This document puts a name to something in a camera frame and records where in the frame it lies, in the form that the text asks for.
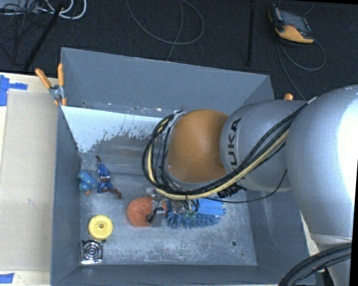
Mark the black cylinder on white bracket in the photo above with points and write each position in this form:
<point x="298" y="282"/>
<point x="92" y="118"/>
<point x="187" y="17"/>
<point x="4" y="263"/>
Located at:
<point x="230" y="191"/>

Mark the orange ball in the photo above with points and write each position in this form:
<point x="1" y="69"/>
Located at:
<point x="138" y="213"/>

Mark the silver square metal piece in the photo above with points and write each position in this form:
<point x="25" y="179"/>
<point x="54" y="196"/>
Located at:
<point x="91" y="252"/>

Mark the pale cardboard board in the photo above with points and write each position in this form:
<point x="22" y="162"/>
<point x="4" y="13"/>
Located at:
<point x="25" y="173"/>

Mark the blue action figure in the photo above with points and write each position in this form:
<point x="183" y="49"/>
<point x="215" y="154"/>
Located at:
<point x="104" y="175"/>

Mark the yellow round disc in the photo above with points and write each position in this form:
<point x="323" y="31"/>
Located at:
<point x="100" y="226"/>

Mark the light blue toy animal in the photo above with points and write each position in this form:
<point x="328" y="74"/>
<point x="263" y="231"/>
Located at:
<point x="86" y="179"/>

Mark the grey metal bin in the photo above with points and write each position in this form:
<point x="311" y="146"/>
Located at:
<point x="174" y="247"/>

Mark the blue bristle brush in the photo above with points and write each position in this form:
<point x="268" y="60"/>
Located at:
<point x="209" y="209"/>

